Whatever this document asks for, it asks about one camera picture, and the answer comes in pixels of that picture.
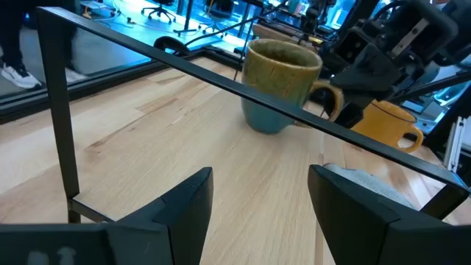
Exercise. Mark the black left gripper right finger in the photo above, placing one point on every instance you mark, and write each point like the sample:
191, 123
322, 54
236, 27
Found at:
360, 228

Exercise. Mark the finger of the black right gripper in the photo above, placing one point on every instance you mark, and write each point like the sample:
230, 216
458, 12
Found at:
353, 108
368, 71

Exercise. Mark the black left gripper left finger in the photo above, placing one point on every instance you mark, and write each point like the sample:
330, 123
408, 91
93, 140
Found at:
173, 221

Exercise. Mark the yellow ceramic mug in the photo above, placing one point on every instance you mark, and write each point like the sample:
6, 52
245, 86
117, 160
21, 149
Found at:
379, 125

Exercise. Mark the green glazed ceramic mug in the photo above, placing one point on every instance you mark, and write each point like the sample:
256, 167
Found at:
276, 73

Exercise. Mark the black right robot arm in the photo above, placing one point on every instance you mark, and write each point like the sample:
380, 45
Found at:
461, 25

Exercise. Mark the grey-blue textured cloth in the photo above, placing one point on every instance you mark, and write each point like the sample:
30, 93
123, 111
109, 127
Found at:
368, 182

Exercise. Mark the black office chair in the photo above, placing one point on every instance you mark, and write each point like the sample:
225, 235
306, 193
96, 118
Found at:
159, 9

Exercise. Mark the person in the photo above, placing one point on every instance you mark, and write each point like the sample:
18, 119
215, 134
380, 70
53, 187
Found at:
11, 33

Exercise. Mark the wooden shelf with black frame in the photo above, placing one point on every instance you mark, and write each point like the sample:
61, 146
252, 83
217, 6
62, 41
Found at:
59, 110

